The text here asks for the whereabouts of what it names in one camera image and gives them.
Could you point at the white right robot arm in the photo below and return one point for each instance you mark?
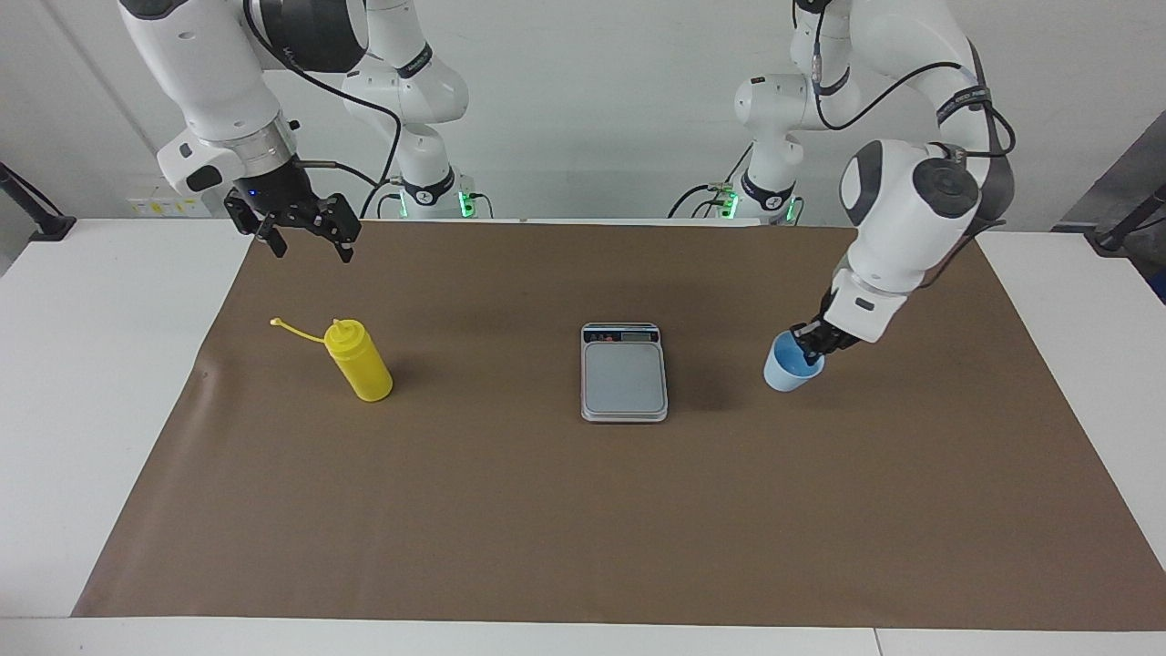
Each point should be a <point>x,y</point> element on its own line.
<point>200,64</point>

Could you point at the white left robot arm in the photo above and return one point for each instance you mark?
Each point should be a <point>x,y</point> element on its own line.
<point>902,210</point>

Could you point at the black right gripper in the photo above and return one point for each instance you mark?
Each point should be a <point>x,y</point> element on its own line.
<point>273,191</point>

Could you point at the black clamp mount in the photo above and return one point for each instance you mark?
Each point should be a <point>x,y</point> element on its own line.
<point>50,225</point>
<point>1116,239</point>

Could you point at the brown paper mat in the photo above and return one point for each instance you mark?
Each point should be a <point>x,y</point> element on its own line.
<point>583,528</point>

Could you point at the silver digital kitchen scale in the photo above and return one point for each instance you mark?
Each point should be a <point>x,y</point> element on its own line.
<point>624,378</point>

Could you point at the light blue plastic cup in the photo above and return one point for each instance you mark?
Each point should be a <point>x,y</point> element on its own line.
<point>783,374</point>

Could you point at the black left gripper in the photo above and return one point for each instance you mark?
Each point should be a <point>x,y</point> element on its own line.
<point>833,335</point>

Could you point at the white wall power outlet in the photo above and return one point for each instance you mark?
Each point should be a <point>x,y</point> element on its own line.
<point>164,205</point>

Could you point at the yellow squeeze bottle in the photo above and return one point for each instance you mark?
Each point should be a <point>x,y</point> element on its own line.
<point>363,369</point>

